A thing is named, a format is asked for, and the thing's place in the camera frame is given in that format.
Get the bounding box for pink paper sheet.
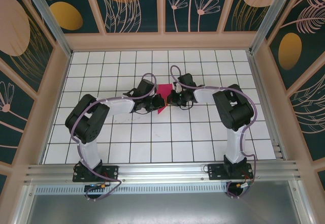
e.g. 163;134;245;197
156;83;173;115

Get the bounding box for aluminium side rail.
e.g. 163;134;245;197
247;52;289;161

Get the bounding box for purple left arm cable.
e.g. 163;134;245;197
70;73;157;202

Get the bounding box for slotted grey cable duct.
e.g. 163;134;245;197
35;184;229;194

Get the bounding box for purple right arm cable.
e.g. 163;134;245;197
170;65;259;200

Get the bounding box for grey metal panel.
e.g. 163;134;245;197
15;193;312;224

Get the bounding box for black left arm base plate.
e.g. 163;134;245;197
72;165;120;183

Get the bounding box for aluminium mounting rail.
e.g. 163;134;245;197
24;160;303;184

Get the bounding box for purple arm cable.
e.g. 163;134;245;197
170;65;259;200
70;73;157;202

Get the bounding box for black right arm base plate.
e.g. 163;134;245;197
207;163;254;180

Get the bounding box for aluminium frame post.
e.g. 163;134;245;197
250;0;297;54
20;0;73;57

